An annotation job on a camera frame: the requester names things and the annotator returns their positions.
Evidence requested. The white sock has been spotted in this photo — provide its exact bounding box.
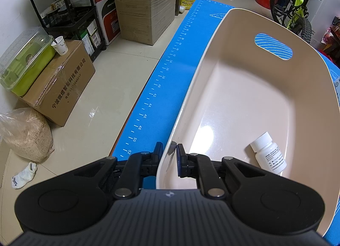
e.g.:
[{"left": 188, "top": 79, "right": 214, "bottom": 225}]
[{"left": 11, "top": 162, "right": 37, "bottom": 189}]

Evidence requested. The green black bicycle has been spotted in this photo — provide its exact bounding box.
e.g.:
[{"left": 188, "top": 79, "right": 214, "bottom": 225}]
[{"left": 270, "top": 0, "right": 312, "bottom": 43}]

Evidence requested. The beige plastic storage bin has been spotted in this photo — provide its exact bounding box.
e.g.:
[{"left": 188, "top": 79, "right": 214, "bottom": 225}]
[{"left": 168, "top": 8, "right": 339, "bottom": 235}]

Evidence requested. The large taped cardboard box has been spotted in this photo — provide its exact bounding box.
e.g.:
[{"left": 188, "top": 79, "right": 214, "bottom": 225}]
[{"left": 115, "top": 0, "right": 176, "bottom": 45}]

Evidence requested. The white freezer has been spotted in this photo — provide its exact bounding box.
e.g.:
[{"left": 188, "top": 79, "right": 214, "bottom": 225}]
[{"left": 307, "top": 0, "right": 339, "bottom": 48}]

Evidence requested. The red white appliance box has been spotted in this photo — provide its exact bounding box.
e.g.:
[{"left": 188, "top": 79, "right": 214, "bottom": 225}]
[{"left": 95, "top": 0, "right": 120, "bottom": 46}]

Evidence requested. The low cardboard box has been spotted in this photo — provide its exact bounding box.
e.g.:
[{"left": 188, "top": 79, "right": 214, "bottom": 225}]
[{"left": 20, "top": 40, "right": 95, "bottom": 126}]

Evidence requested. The green clear lidded container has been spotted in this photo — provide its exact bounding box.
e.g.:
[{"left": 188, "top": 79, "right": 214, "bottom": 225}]
[{"left": 1, "top": 27, "right": 55, "bottom": 97}]

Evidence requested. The black metal shelf rack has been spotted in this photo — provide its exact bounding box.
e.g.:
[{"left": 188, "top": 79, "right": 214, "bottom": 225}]
[{"left": 29, "top": 0, "right": 107, "bottom": 61}]

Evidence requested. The bag of wood shavings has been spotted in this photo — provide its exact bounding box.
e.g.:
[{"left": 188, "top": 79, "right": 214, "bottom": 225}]
[{"left": 1, "top": 107, "right": 53, "bottom": 163}]

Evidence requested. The blue silicone baking mat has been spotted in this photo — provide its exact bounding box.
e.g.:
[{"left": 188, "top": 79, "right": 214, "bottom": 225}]
[{"left": 113, "top": 0, "right": 327, "bottom": 245}]

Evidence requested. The white paper cup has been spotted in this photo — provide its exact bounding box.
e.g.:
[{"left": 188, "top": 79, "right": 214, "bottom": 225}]
[{"left": 51, "top": 36, "right": 68, "bottom": 56}]

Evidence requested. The white pill bottle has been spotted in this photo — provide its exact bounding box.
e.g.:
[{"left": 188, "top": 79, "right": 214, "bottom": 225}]
[{"left": 250, "top": 132, "right": 287, "bottom": 175}]

